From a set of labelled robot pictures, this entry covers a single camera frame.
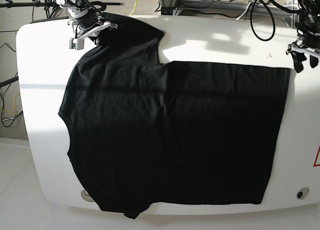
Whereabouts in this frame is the aluminium frame base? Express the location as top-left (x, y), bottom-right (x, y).
top-left (159, 0), bottom-right (299, 28)

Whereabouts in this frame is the floor cables left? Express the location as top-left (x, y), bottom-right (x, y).
top-left (0, 42), bottom-right (23, 127)

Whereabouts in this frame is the right table grommet cap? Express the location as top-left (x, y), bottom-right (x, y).
top-left (296, 187), bottom-right (310, 200)

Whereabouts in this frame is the black tripod stand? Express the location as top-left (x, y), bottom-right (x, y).
top-left (0, 0), bottom-right (64, 24)

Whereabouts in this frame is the yellow cable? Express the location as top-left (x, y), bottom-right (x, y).
top-left (128, 0), bottom-right (139, 16)

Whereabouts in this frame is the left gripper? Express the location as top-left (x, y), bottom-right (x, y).
top-left (286, 35), bottom-right (320, 73)

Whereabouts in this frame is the left table grommet cap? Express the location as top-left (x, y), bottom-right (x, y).
top-left (80, 190), bottom-right (95, 203)

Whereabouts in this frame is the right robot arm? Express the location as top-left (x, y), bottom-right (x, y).
top-left (56, 0), bottom-right (118, 50)

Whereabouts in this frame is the black T-shirt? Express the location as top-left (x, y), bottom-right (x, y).
top-left (58, 13), bottom-right (291, 219)

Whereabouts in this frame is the table grommet cap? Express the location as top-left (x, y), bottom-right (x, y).
top-left (80, 190), bottom-right (95, 203)
top-left (296, 187), bottom-right (310, 200)

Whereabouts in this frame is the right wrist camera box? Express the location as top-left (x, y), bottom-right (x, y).
top-left (68, 38), bottom-right (85, 51)

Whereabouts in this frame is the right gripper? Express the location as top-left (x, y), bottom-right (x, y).
top-left (67, 15), bottom-right (118, 46)

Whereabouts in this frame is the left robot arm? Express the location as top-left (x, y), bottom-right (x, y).
top-left (286, 0), bottom-right (320, 73)

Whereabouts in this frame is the red triangle warning sticker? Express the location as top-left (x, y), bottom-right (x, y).
top-left (313, 147), bottom-right (320, 167)

